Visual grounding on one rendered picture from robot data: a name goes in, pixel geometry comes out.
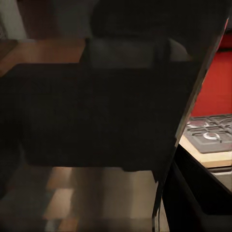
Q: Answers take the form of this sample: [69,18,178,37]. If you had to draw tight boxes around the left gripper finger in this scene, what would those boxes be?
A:
[162,144,232,232]

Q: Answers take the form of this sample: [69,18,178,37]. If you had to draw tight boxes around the bottle of coffee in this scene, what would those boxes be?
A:
[0,0,232,232]

